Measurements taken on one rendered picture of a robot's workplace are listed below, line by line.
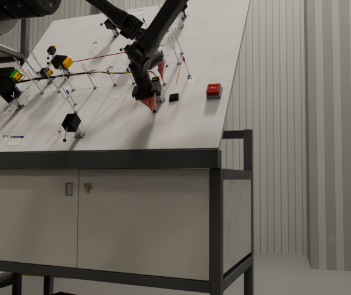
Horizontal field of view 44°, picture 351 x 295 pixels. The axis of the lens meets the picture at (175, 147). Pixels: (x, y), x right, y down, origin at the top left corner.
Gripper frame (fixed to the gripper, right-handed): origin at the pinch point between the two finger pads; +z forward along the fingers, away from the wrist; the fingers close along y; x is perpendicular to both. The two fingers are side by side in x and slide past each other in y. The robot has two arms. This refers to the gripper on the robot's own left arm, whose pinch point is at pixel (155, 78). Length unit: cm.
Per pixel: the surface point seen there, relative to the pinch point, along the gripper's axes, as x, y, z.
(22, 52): -56, 84, -17
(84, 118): 3.5, 33.8, 9.9
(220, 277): 49, -17, 63
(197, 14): -52, -16, -16
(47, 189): 22, 51, 32
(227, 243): 35, -20, 59
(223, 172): 28.6, -22.9, 32.7
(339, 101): -201, -102, 94
